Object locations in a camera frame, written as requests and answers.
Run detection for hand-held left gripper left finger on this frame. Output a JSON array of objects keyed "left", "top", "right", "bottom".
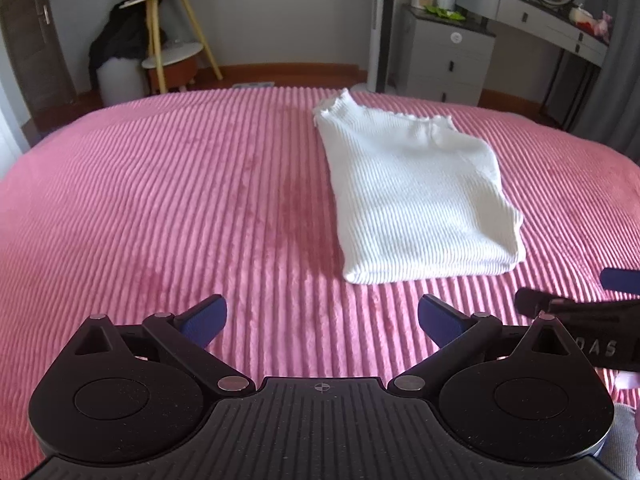
[{"left": 72, "top": 294, "right": 252, "bottom": 399}]

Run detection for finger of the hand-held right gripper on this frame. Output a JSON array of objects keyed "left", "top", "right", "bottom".
[
  {"left": 514, "top": 287, "right": 567, "bottom": 319},
  {"left": 601, "top": 267, "right": 640, "bottom": 292}
]

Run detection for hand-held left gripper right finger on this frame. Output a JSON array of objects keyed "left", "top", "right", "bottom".
[{"left": 387, "top": 294, "right": 577, "bottom": 399}]

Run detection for white knit sweater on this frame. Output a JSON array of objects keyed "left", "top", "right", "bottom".
[{"left": 312, "top": 87, "right": 527, "bottom": 286}]

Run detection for black clothes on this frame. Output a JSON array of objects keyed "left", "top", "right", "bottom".
[{"left": 89, "top": 2, "right": 167, "bottom": 87}]

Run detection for person's grey pants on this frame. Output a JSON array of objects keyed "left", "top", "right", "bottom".
[{"left": 596, "top": 402, "right": 640, "bottom": 480}]

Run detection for pink ribbed bedspread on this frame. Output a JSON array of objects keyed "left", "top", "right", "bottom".
[{"left": 0, "top": 85, "right": 640, "bottom": 411}]

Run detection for grey curtain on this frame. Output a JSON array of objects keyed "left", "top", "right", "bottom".
[{"left": 570, "top": 0, "right": 640, "bottom": 157}]

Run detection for brown round stool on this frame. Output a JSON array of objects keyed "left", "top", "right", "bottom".
[{"left": 147, "top": 54, "right": 200, "bottom": 95}]

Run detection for white laundry basket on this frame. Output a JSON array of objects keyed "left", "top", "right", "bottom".
[{"left": 96, "top": 57, "right": 148, "bottom": 107}]

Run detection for pink plush toy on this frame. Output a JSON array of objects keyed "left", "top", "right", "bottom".
[{"left": 593, "top": 10, "right": 615, "bottom": 45}]

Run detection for grey drawer cabinet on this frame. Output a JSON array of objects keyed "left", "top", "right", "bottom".
[{"left": 397, "top": 4, "right": 497, "bottom": 107}]

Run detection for grey dressing table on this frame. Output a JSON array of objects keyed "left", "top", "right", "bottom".
[{"left": 456, "top": 0, "right": 610, "bottom": 68}]

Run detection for white yellow-legged side table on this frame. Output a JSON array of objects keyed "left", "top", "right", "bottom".
[{"left": 119, "top": 0, "right": 224, "bottom": 97}]

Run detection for green plastic packet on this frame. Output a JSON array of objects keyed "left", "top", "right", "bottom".
[{"left": 424, "top": 5, "right": 467, "bottom": 20}]

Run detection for white tower fan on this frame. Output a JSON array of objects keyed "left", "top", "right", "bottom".
[{"left": 366, "top": 0, "right": 397, "bottom": 94}]

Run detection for brown wooden door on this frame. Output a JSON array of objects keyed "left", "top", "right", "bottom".
[{"left": 0, "top": 0, "right": 68, "bottom": 121}]

